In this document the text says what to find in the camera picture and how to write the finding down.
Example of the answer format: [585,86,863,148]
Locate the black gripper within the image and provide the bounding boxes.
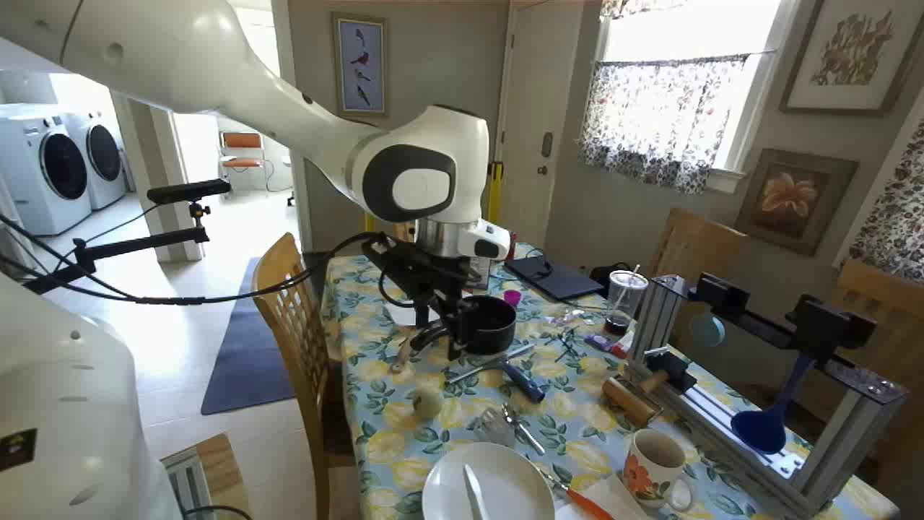
[383,241,477,332]

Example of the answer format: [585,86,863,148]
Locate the yellow-green ball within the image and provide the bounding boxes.
[410,388,445,426]

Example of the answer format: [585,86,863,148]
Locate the white plastic knife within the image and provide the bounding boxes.
[462,463,490,520]

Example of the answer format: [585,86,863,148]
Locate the white paper stack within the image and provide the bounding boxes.
[383,299,427,329]

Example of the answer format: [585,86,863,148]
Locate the black saucepan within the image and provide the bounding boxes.
[410,296,518,359]

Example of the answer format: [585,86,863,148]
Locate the metal tongs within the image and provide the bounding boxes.
[442,345,537,388]

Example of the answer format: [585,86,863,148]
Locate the black notebook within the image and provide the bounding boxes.
[505,255,604,303]

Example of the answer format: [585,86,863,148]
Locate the slotted metal spatula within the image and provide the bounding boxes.
[469,403,549,456]

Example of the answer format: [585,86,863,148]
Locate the yellow pole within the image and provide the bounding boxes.
[484,156,508,225]

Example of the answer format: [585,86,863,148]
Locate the lemon print tablecloth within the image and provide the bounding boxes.
[321,244,902,520]

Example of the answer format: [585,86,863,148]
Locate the wooden dining chair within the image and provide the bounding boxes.
[251,231,357,520]
[830,257,924,486]
[651,209,747,293]

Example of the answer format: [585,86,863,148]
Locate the white round plate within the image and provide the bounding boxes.
[417,440,556,520]

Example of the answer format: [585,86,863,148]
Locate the clear plastic cup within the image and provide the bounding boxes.
[604,265,651,342]

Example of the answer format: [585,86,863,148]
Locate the blue floor rug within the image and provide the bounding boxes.
[198,255,298,418]

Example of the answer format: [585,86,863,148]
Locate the wooden rolling pin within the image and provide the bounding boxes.
[601,372,661,430]

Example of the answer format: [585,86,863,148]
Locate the white door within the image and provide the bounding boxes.
[494,0,604,255]

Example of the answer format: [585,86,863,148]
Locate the framed bird picture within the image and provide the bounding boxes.
[329,10,393,121]

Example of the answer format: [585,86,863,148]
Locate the white paper towel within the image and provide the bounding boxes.
[552,473,658,520]

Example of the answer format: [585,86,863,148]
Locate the white mug orange flower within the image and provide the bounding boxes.
[617,427,697,514]

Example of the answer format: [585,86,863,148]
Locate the teal round utensil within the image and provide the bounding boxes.
[690,313,729,353]

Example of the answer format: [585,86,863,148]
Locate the floral cafe curtain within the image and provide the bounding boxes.
[845,112,924,286]
[578,56,754,197]

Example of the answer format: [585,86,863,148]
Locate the blue ladle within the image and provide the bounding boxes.
[729,349,816,456]

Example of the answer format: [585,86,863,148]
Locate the floral curtain valance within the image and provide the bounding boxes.
[598,0,690,23]

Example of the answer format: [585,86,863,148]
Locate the white washing machine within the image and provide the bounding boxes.
[65,109,133,215]
[0,102,94,241]

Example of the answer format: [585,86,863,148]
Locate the framed flower picture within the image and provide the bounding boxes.
[732,145,861,257]

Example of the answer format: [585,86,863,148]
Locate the black clamp bar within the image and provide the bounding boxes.
[696,273,876,356]

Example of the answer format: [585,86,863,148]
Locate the framed golden plant picture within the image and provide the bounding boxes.
[775,0,924,119]

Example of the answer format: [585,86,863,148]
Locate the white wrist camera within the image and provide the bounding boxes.
[466,218,513,265]

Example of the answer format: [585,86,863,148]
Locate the blue handled utensil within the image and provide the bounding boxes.
[498,361,552,405]

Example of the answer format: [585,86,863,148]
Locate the orange handled utensil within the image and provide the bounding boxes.
[566,489,615,520]

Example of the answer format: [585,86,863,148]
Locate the black stereo camera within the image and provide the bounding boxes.
[143,176,233,209]

